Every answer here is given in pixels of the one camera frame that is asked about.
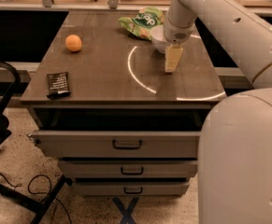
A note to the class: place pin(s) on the grey drawer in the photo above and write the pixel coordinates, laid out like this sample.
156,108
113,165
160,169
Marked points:
129,169
131,188
82,144

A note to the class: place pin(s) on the orange fruit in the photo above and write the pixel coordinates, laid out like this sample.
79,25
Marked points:
73,43

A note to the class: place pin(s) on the top grey drawer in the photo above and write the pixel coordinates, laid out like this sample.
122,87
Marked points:
82,144

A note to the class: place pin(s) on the green chip bag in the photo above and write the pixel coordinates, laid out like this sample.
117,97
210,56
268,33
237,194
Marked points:
141,24

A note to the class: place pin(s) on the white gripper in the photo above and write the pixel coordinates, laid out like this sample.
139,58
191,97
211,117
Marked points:
178,34

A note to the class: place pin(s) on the black rxbar chocolate wrapper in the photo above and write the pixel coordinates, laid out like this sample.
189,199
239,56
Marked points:
58,85

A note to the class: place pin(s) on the middle grey drawer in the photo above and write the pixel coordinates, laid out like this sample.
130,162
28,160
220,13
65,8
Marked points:
129,169

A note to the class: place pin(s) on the bottom grey drawer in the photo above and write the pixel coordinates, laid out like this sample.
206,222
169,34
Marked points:
131,188

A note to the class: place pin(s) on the grey drawer cabinet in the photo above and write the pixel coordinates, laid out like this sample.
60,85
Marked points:
118,83

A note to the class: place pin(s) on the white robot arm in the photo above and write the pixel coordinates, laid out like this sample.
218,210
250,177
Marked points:
235,145

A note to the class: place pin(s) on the black chair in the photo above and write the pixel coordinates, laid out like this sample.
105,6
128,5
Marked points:
39,208

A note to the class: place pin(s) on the white ceramic bowl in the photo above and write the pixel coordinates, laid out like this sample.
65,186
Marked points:
158,38

